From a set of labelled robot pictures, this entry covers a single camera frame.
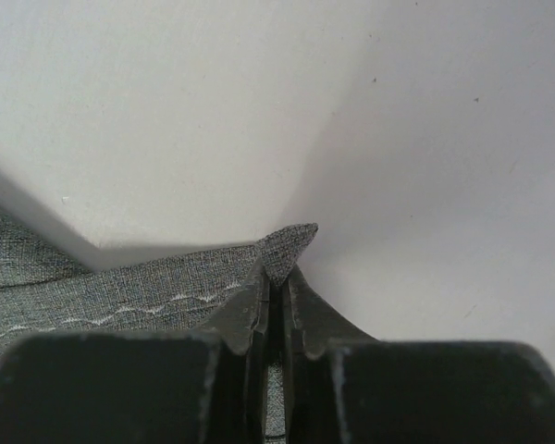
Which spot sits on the grey cloth napkin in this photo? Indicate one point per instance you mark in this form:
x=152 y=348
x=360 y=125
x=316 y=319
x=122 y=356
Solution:
x=43 y=290

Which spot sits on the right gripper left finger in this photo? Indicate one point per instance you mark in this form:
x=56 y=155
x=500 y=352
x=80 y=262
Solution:
x=202 y=385

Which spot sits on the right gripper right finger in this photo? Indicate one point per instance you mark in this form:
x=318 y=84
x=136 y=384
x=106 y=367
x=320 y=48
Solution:
x=343 y=386

